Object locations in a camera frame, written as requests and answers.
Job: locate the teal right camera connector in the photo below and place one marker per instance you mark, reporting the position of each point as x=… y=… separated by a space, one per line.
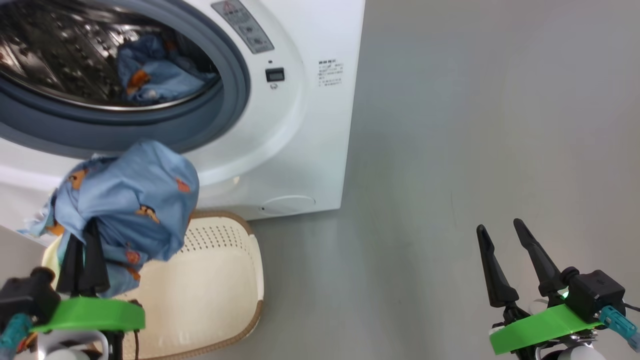
x=617 y=325

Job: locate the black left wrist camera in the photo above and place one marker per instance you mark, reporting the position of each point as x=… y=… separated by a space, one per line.
x=25 y=295

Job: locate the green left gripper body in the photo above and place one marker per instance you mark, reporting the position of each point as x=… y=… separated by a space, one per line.
x=90 y=315

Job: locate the small blue cartoon garment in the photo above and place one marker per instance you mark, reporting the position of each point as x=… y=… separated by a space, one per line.
x=165 y=75

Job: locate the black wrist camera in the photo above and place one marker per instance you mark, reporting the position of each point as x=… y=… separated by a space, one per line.
x=595 y=295
x=25 y=295

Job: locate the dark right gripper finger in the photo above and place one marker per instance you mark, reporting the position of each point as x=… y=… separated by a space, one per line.
x=545 y=270
x=497 y=285

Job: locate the steel washing machine drum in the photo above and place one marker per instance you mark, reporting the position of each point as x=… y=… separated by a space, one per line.
x=60 y=55

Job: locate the teal left camera connector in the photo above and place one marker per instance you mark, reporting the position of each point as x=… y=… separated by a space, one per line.
x=12 y=332

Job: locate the white washing machine body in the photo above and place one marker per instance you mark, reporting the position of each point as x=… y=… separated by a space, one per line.
x=300 y=140

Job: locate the black door latch socket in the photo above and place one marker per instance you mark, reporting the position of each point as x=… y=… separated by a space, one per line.
x=275 y=75

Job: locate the round white filter cover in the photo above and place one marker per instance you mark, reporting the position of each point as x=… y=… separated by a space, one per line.
x=287 y=205

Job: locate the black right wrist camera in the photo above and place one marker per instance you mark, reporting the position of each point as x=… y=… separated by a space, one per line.
x=595 y=295

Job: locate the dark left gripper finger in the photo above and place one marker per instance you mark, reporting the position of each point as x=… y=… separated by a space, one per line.
x=96 y=270
x=70 y=270

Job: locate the cream perforated laundry basket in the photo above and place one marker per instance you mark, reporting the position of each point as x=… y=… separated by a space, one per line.
x=210 y=290

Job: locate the teal camera connector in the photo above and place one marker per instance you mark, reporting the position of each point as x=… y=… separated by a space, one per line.
x=12 y=332
x=617 y=325

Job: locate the large blue cartoon garment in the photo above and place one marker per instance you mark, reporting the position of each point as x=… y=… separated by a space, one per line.
x=130 y=195

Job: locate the printed text label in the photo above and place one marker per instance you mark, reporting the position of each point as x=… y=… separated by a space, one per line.
x=330 y=74

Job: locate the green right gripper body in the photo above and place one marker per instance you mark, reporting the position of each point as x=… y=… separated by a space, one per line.
x=540 y=330

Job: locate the grey warning sticker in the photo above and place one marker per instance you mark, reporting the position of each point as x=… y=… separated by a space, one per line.
x=245 y=27

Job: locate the grey rubber door gasket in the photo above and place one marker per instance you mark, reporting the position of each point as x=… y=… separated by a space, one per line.
x=150 y=127

